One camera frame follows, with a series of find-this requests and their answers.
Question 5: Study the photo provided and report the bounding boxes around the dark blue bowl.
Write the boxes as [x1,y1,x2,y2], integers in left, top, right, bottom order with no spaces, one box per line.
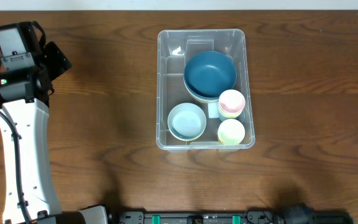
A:
[184,79,228,100]
[184,51,237,100]

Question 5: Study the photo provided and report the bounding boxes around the yellow cup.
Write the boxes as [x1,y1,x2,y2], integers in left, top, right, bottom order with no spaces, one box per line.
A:
[218,135,244,145]
[218,107,243,119]

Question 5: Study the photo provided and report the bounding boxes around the small grey bowl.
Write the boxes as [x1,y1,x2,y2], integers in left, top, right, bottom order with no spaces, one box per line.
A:
[168,103,207,141]

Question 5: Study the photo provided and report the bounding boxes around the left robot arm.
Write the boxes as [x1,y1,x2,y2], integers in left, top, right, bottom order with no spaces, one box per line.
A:
[0,21,112,224]

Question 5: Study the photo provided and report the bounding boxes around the white label in bin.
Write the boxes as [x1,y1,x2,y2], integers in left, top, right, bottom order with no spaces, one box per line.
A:
[208,101,219,119]

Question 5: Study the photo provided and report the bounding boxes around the large cream bowl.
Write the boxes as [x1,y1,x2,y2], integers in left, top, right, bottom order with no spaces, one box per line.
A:
[191,95,219,104]

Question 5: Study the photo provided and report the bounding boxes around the pink plastic cup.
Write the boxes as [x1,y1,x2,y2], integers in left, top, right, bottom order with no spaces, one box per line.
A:
[218,90,246,114]

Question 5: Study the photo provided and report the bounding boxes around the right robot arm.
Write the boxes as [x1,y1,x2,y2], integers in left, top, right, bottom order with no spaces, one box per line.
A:
[280,205,314,224]

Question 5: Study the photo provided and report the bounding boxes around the cream plastic cup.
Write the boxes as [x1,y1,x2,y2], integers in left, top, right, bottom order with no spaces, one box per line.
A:
[218,119,246,138]

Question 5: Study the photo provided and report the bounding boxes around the light blue plastic cup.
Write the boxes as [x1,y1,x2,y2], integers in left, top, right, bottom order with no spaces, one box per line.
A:
[219,112,241,121]

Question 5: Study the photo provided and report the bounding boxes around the clear plastic storage bin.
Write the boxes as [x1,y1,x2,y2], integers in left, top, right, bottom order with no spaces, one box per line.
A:
[156,29,255,152]

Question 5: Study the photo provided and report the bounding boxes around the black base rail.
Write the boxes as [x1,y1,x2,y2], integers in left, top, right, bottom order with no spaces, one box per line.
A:
[111,209,355,224]

